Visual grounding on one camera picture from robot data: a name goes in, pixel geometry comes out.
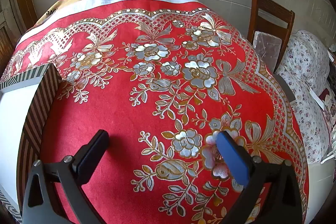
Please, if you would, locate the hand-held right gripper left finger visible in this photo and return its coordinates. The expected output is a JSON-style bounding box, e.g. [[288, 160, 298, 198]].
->
[[22, 130, 110, 224]]

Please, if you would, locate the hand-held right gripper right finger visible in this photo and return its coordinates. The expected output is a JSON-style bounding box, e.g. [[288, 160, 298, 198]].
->
[[215, 130, 302, 224]]

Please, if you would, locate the white box with striped sides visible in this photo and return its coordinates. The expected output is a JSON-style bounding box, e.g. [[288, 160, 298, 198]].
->
[[0, 63, 63, 222]]

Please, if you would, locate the red floral tablecloth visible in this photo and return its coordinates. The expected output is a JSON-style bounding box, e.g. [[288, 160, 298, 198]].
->
[[0, 0, 310, 224]]

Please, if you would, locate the dark red printed cushion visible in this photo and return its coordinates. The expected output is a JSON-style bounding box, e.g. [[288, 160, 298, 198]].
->
[[319, 88, 336, 123]]

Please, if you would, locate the plastic wrapped seat cushion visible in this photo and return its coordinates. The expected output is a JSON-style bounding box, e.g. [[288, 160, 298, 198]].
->
[[253, 31, 282, 69]]

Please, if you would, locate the floral quilt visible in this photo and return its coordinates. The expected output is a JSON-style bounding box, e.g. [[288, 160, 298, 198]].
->
[[274, 30, 335, 164]]

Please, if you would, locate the wooden chair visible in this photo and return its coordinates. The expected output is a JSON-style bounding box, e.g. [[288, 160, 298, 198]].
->
[[247, 0, 296, 73]]

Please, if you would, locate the wooden door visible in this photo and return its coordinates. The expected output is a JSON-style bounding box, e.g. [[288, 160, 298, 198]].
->
[[0, 0, 38, 75]]

